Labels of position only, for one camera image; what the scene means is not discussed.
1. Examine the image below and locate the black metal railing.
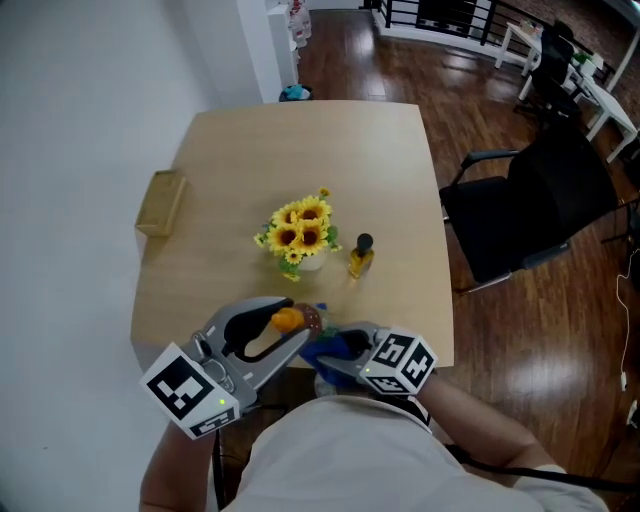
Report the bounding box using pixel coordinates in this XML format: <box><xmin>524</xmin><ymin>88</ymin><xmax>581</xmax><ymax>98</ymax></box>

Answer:
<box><xmin>371</xmin><ymin>0</ymin><xmax>507</xmax><ymax>47</ymax></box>

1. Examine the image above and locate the blue cloth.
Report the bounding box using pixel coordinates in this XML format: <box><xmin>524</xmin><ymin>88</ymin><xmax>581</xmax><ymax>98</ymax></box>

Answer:
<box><xmin>298</xmin><ymin>300</ymin><xmax>372</xmax><ymax>390</ymax></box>

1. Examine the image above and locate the orange-capped sauce bottle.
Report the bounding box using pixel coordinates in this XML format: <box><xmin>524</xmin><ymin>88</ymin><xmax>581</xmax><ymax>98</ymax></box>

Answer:
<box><xmin>269</xmin><ymin>302</ymin><xmax>325</xmax><ymax>346</ymax></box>

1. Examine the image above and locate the white pedestal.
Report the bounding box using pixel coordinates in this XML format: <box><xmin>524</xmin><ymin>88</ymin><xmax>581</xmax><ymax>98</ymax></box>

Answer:
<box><xmin>266</xmin><ymin>7</ymin><xmax>301</xmax><ymax>103</ymax></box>

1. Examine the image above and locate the sunflower bouquet in white pot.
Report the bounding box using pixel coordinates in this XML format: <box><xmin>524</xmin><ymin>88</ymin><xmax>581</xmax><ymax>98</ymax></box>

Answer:
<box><xmin>253</xmin><ymin>187</ymin><xmax>344</xmax><ymax>283</ymax></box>

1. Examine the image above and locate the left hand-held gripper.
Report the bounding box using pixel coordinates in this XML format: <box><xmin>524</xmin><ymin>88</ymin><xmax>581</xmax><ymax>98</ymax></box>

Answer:
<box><xmin>139</xmin><ymin>296</ymin><xmax>314</xmax><ymax>441</ymax></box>

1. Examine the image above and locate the person's white shirt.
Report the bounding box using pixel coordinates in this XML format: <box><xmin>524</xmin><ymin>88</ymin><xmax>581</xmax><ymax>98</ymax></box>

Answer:
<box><xmin>218</xmin><ymin>393</ymin><xmax>610</xmax><ymax>512</ymax></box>

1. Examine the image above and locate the black shoulder strap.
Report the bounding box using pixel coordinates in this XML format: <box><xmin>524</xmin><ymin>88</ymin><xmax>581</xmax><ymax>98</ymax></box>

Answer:
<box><xmin>443</xmin><ymin>443</ymin><xmax>640</xmax><ymax>495</ymax></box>

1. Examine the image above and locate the group of water jugs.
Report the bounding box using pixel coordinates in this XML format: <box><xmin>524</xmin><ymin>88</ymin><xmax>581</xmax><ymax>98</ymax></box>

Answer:
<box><xmin>288</xmin><ymin>0</ymin><xmax>313</xmax><ymax>50</ymax></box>

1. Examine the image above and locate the person's right forearm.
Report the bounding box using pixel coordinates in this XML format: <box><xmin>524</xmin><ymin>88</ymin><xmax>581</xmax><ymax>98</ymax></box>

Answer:
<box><xmin>413</xmin><ymin>372</ymin><xmax>557</xmax><ymax>475</ymax></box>

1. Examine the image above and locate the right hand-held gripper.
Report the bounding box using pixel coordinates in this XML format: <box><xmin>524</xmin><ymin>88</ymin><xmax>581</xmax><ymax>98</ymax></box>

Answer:
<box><xmin>316</xmin><ymin>320</ymin><xmax>439</xmax><ymax>397</ymax></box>

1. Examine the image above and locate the person's left forearm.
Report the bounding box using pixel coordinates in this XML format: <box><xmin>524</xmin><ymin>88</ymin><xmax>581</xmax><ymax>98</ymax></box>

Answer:
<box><xmin>139</xmin><ymin>423</ymin><xmax>222</xmax><ymax>512</ymax></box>

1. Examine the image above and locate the black tripod stand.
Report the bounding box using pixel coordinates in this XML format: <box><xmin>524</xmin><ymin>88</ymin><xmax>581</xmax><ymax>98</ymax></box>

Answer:
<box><xmin>601</xmin><ymin>198</ymin><xmax>640</xmax><ymax>264</ymax></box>

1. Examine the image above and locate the shallow wooden box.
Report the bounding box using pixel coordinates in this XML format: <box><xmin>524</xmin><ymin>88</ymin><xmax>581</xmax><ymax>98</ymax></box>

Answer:
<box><xmin>134</xmin><ymin>169</ymin><xmax>188</xmax><ymax>238</ymax></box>

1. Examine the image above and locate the white charger cable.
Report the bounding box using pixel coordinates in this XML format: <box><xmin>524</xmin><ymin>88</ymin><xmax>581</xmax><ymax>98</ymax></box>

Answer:
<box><xmin>615</xmin><ymin>248</ymin><xmax>640</xmax><ymax>392</ymax></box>

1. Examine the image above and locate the white desk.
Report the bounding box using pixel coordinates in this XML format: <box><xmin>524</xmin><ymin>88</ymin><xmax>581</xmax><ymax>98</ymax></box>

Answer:
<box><xmin>494</xmin><ymin>21</ymin><xmax>640</xmax><ymax>165</ymax></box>

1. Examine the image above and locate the black-capped oil bottle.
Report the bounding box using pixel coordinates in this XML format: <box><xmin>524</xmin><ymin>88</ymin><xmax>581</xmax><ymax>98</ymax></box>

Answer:
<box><xmin>347</xmin><ymin>232</ymin><xmax>376</xmax><ymax>280</ymax></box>

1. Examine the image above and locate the black power cable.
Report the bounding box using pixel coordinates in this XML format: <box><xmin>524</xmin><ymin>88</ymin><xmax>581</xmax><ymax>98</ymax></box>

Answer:
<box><xmin>211</xmin><ymin>433</ymin><xmax>227</xmax><ymax>512</ymax></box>

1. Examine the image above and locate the black mesh office chair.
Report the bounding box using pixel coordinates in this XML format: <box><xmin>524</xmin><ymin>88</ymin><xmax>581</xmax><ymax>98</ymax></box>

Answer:
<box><xmin>513</xmin><ymin>19</ymin><xmax>585</xmax><ymax>127</ymax></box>

